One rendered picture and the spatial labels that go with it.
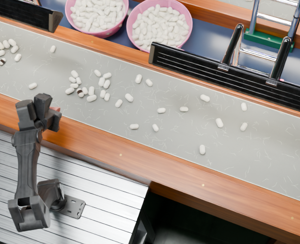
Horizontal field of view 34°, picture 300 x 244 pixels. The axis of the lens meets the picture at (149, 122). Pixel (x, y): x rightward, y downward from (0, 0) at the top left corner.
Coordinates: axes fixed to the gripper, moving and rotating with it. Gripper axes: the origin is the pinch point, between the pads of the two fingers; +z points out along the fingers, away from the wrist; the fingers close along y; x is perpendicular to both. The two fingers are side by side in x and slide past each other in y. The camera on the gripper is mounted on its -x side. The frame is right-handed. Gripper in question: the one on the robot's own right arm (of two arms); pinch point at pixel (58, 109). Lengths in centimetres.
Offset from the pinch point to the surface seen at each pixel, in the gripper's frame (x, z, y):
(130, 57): -14.3, 31.3, -12.8
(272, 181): 5, 11, -79
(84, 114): 5.4, 11.9, -5.2
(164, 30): -23, 47, -20
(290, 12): -40, 65, -65
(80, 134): 9.1, 3.5, -8.3
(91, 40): -15.5, 32.8, 4.8
